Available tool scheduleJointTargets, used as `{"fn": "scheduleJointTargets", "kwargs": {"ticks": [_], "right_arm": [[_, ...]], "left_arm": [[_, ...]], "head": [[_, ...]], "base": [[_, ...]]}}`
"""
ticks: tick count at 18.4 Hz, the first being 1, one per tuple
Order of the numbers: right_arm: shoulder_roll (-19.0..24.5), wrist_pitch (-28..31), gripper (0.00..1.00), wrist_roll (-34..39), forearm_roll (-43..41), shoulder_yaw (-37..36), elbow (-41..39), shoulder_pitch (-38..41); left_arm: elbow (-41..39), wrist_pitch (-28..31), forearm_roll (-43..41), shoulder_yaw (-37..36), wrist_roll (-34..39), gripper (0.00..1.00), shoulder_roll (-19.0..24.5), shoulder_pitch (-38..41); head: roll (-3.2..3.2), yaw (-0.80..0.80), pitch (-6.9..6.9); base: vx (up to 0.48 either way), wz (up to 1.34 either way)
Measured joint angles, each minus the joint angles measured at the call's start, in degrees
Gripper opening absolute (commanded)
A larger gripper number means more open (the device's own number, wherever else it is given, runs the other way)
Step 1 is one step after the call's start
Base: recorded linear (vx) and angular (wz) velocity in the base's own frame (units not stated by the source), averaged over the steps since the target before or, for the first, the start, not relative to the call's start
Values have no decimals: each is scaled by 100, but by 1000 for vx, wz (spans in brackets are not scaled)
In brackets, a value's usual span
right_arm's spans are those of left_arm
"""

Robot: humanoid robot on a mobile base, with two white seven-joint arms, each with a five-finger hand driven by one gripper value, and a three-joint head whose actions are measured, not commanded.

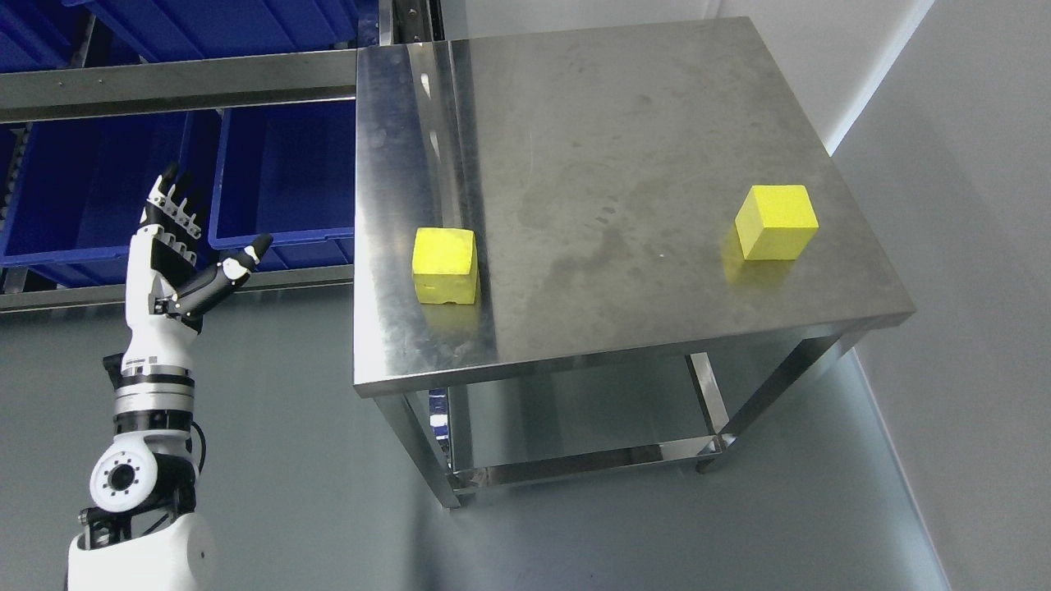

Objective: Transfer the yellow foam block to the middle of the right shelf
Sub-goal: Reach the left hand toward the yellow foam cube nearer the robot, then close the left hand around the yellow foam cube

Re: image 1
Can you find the blue bin lower right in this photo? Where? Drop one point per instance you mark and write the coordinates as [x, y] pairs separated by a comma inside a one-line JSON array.
[[289, 171]]

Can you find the stainless steel table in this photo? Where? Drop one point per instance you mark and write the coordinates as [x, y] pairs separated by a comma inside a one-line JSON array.
[[601, 171]]

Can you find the blue bin lower left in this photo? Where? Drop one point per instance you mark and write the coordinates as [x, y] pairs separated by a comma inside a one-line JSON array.
[[81, 188]]

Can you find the blue bin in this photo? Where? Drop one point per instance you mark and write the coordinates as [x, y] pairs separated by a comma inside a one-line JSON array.
[[289, 171], [81, 188]]

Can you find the blue bin upper shelf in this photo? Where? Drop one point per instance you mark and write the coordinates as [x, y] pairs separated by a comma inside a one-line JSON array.
[[173, 31]]

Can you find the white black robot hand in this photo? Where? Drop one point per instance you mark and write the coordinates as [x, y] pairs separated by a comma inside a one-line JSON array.
[[167, 294]]

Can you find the yellow foam block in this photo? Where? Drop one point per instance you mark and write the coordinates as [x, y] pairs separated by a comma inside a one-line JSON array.
[[775, 222], [445, 266]]

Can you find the metal shelf rack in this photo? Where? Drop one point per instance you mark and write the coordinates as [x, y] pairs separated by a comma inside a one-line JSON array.
[[226, 82]]

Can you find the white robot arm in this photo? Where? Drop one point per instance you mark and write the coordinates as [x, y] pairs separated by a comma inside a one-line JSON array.
[[142, 530]]

